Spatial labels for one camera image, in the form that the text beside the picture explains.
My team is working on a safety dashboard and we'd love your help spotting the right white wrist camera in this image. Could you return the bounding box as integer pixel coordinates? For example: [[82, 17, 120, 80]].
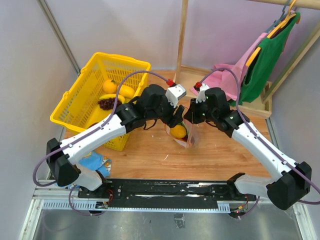
[[195, 83, 209, 104]]

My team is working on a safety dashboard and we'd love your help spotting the yellow banana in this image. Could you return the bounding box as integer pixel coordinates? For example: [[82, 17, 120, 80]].
[[99, 93, 126, 104]]

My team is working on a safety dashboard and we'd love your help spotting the pink shirt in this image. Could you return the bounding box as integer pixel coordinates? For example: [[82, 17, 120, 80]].
[[203, 32, 268, 101]]

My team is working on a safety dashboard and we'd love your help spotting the blue patterned cloth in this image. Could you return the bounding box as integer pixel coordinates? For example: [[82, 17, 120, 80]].
[[54, 150, 113, 190]]

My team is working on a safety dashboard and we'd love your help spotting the dark red grape bunch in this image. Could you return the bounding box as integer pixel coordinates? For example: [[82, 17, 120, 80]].
[[97, 97, 122, 111]]

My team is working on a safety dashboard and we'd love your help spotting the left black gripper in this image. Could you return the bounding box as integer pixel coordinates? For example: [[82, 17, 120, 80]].
[[146, 93, 185, 128]]

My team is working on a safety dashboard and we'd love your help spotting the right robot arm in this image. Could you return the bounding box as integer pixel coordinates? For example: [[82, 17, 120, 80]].
[[184, 84, 312, 210]]

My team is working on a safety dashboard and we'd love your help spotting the green shirt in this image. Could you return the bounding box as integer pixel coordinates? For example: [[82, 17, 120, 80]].
[[238, 12, 301, 105]]

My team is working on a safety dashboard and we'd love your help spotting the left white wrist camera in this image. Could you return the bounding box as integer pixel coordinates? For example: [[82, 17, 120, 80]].
[[165, 84, 187, 108]]

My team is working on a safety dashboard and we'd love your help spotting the watermelon slice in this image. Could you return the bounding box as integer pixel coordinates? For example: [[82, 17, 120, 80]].
[[179, 121, 188, 130]]

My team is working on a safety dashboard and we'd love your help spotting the yellow pear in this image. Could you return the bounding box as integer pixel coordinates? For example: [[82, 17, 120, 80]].
[[169, 124, 187, 139]]

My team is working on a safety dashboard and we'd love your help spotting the orange fruit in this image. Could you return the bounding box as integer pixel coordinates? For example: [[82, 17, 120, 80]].
[[102, 79, 118, 94]]

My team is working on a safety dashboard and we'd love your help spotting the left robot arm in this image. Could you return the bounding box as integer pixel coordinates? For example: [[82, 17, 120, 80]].
[[46, 84, 187, 198]]

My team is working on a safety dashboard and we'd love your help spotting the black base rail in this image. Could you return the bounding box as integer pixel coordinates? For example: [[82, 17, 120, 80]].
[[70, 178, 257, 214]]

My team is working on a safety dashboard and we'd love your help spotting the clear zip top bag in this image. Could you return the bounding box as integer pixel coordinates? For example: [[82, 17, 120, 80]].
[[164, 118, 200, 149]]

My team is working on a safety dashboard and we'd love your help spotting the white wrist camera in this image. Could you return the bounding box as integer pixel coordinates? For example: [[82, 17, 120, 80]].
[[195, 83, 209, 104], [165, 84, 187, 108]]

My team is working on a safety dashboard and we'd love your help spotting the grey hanger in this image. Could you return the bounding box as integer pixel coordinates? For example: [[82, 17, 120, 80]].
[[264, 0, 296, 33]]

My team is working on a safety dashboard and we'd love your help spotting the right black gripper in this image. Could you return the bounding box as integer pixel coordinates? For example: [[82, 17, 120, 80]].
[[183, 97, 217, 125]]

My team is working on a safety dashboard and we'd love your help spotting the yellow plastic basket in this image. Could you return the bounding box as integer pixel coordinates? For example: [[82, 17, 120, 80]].
[[49, 51, 152, 152]]

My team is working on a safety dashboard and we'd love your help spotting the yellow mango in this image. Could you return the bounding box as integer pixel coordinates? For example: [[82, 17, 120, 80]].
[[118, 85, 136, 99]]

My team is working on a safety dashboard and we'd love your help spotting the yellow hanger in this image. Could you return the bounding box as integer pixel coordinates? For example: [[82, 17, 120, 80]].
[[245, 10, 297, 67]]

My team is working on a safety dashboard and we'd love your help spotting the wooden clothes rack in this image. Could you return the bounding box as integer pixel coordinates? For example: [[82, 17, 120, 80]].
[[173, 0, 320, 119]]

